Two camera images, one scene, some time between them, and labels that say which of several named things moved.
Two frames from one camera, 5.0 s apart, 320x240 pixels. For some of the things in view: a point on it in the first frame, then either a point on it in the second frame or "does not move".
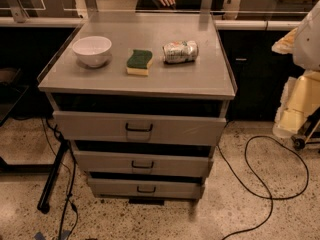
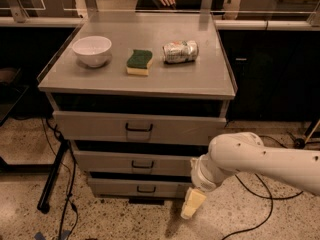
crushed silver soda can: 180,51 does not move
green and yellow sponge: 139,62 does not move
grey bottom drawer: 146,188 does not move
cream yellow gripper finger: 300,97 -> 193,201
